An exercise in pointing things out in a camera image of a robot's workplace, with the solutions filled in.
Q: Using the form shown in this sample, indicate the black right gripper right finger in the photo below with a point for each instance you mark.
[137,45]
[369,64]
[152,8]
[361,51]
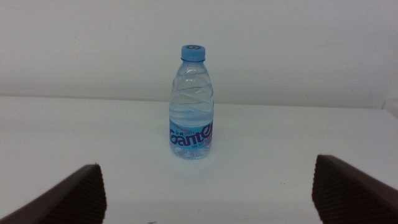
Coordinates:
[348,193]

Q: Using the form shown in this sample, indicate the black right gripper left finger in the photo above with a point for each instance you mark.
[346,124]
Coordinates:
[71,199]

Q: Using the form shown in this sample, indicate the clear water bottle blue cap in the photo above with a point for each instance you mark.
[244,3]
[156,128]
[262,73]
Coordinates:
[191,102]

